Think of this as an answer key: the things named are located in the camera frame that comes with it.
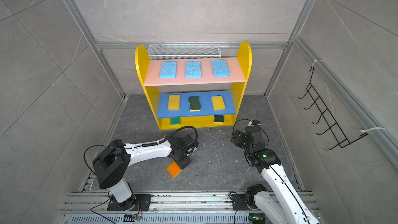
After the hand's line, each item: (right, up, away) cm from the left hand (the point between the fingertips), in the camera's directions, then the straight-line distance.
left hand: (184, 157), depth 87 cm
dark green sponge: (+21, +21, +14) cm, 33 cm away
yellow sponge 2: (+21, +31, +9) cm, 38 cm away
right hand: (+29, +15, -7) cm, 34 cm away
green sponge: (-8, +20, +14) cm, 25 cm away
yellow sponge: (-7, +32, +9) cm, 34 cm away
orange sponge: (-5, -5, -3) cm, 8 cm away
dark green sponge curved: (+6, +31, +8) cm, 33 cm away
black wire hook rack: (+66, +17, -26) cm, 73 cm away
